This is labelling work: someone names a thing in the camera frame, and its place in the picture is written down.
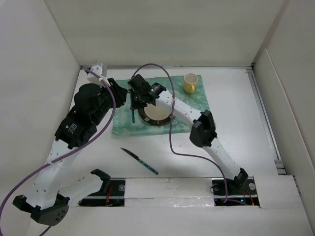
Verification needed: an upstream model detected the green satin cloth placemat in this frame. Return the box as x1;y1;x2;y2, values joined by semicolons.
112;75;210;136

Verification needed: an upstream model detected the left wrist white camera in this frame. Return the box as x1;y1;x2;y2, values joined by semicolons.
85;62;107;87

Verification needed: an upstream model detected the knife with green handle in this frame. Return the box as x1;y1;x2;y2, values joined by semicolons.
121;147;158;175

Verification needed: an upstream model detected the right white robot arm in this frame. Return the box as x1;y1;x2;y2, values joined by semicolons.
128;74;248;196

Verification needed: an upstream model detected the yellow ceramic mug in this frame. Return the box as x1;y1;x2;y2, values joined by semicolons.
184;73;198;93

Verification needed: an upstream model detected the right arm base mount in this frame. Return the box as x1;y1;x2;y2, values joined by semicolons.
209;177;260;207

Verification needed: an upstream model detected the fork with green handle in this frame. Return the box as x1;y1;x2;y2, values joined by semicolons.
131;109;135;123

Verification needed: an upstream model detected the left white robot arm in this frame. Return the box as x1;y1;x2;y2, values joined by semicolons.
13;78;128;226

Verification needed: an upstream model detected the dark rimmed dinner plate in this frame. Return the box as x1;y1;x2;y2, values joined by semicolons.
138;104;171;126

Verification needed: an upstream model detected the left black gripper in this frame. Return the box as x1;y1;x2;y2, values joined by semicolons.
92;78;127;126

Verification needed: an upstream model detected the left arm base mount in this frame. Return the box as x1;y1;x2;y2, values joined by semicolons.
78;169;126;207

